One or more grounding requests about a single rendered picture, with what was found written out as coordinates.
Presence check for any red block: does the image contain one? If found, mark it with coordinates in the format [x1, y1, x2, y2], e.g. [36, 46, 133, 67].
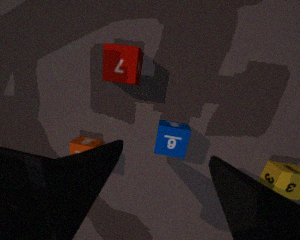
[102, 42, 143, 85]

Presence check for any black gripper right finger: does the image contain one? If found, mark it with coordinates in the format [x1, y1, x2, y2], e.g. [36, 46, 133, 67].
[209, 156, 300, 240]

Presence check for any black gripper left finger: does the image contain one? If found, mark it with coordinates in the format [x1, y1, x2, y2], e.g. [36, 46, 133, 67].
[0, 140, 123, 240]

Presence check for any orange block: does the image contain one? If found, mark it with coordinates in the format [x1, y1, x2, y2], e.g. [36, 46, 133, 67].
[69, 136, 103, 155]

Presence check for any yellow block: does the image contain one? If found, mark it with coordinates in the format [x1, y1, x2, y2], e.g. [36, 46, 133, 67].
[258, 160, 300, 201]

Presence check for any blue block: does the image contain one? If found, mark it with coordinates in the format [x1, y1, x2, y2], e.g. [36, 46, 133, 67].
[154, 120, 191, 159]

